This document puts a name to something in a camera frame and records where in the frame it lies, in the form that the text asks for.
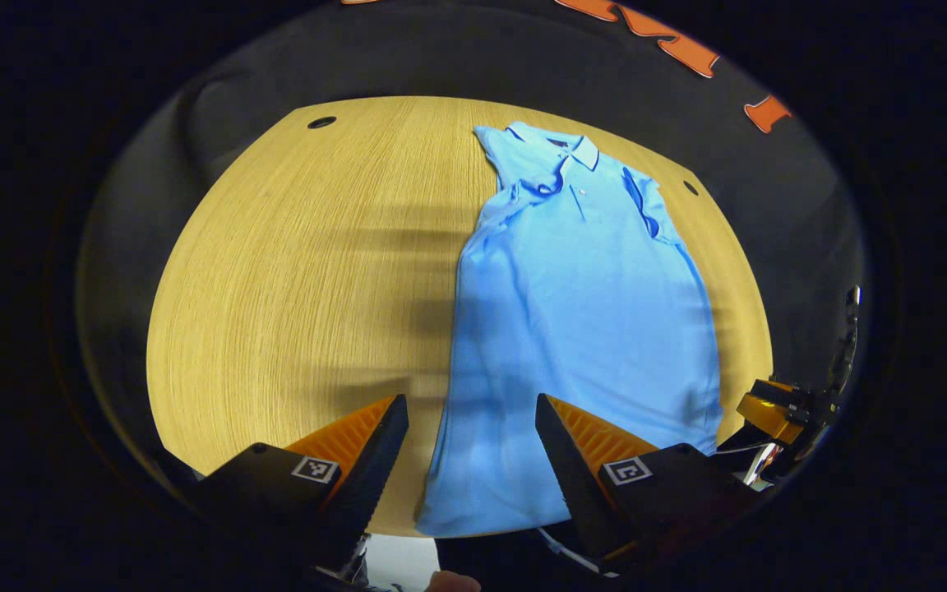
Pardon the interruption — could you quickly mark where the light blue T-shirt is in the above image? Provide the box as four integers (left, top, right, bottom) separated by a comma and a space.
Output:
414, 122, 725, 539

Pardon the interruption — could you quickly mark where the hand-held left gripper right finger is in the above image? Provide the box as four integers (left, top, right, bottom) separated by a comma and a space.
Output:
534, 393, 770, 576

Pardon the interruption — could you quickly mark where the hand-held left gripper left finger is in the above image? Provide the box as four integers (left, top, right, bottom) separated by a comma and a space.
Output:
186, 393, 410, 586

